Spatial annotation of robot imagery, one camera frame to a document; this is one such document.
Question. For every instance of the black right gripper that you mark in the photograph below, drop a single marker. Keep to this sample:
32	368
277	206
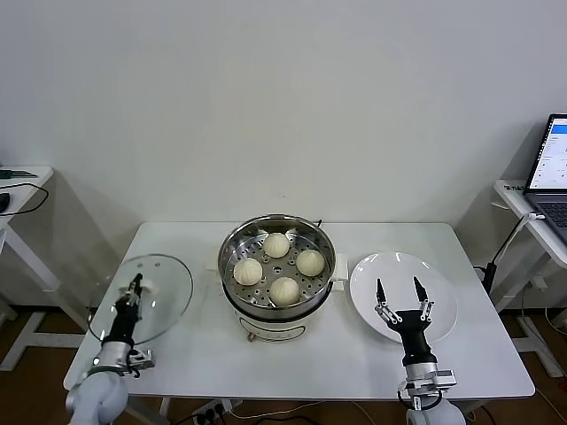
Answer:
412	327

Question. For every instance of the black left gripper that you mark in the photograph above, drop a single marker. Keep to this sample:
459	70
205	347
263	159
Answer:
124	323

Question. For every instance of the glass pot lid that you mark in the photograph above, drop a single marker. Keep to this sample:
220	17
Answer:
168	283

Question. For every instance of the white steamed baozi bun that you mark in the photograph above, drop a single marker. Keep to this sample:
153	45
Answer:
277	244
248	271
284	291
310	262

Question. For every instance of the stainless steel steamer basket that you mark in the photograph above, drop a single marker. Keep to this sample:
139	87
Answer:
230	257

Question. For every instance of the white round plate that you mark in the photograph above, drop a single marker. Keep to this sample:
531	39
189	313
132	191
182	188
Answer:
363	288

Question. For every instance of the black table clamp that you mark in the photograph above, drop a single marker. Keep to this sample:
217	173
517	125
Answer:
489	274

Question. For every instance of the brown cooker knob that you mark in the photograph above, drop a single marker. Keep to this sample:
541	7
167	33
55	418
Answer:
251	337

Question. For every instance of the white plug adapter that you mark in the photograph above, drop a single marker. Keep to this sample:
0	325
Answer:
538	283

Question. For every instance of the white power strip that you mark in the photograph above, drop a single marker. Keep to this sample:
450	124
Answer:
212	408

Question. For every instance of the white side table with laptop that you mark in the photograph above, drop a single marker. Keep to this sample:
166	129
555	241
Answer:
514	199

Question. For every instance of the white printed label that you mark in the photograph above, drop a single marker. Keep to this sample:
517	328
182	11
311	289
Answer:
514	188

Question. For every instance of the black computer mouse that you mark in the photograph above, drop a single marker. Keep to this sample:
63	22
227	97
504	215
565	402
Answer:
3	203

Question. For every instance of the flat dark green object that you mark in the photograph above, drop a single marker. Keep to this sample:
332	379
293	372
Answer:
13	173

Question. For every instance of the grey open laptop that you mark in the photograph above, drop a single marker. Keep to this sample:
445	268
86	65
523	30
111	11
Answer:
549	155

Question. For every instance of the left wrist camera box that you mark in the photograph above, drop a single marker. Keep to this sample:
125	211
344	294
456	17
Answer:
144	358

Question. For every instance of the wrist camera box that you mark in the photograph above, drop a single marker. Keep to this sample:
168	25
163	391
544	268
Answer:
443	379
144	358

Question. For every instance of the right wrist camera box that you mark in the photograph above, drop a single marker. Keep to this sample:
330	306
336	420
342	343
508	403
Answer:
443	379

